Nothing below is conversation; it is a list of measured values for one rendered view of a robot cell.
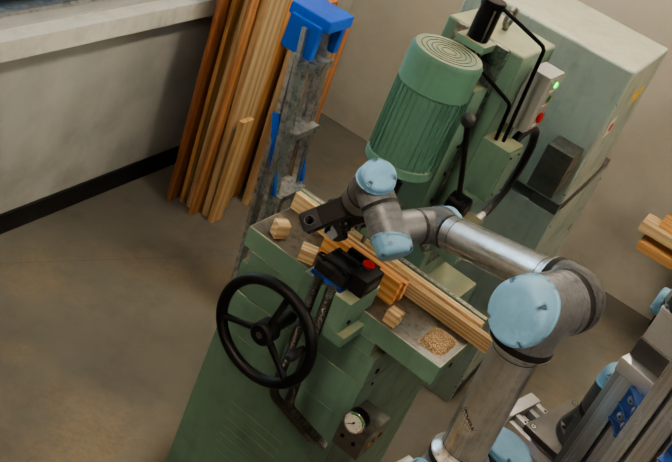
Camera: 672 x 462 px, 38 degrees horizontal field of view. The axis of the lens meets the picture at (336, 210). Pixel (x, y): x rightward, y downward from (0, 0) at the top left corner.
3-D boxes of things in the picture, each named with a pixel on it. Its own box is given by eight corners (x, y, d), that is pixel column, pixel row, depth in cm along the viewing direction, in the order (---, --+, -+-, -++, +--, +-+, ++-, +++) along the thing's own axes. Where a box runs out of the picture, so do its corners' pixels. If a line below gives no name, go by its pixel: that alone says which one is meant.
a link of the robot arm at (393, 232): (435, 246, 193) (418, 194, 196) (393, 251, 186) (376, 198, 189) (410, 259, 199) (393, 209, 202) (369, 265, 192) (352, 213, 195)
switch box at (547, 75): (503, 121, 249) (530, 66, 241) (518, 114, 257) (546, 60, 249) (523, 134, 247) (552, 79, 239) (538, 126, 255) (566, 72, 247)
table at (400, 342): (217, 254, 243) (224, 235, 240) (289, 220, 267) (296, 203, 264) (411, 404, 222) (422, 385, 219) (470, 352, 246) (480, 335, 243)
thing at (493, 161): (458, 185, 249) (483, 136, 242) (473, 177, 257) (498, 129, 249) (485, 203, 247) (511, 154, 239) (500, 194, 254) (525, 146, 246)
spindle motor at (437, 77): (350, 152, 234) (399, 37, 218) (387, 137, 247) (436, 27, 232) (409, 192, 227) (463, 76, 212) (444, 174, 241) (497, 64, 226)
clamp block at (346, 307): (291, 298, 233) (303, 269, 229) (322, 280, 244) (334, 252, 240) (338, 335, 228) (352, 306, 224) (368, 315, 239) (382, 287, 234)
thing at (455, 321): (307, 225, 257) (312, 213, 255) (311, 223, 258) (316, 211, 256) (495, 361, 236) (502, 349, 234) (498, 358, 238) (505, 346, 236)
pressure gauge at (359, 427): (336, 429, 241) (348, 406, 237) (344, 422, 244) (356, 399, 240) (356, 445, 238) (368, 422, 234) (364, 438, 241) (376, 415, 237)
